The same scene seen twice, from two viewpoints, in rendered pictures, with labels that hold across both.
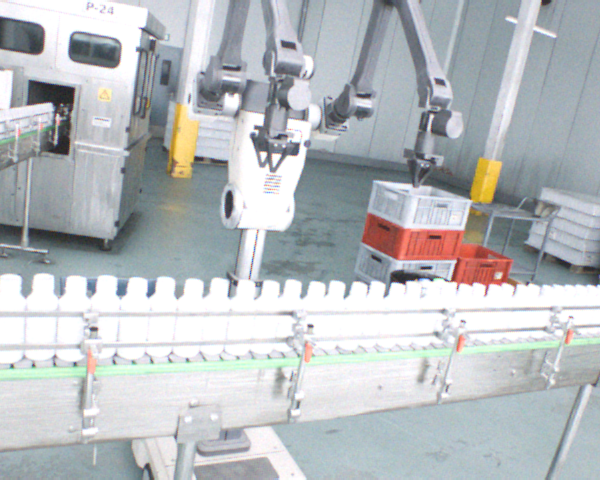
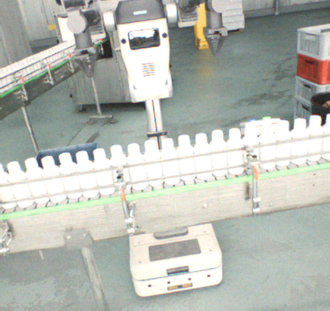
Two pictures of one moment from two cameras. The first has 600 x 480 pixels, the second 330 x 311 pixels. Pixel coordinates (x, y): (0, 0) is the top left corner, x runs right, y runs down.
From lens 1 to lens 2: 0.72 m
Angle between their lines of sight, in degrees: 28
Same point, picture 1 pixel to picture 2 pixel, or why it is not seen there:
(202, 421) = (78, 237)
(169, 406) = (54, 231)
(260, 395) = (111, 219)
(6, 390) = not seen: outside the picture
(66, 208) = (120, 88)
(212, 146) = (225, 22)
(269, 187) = (146, 71)
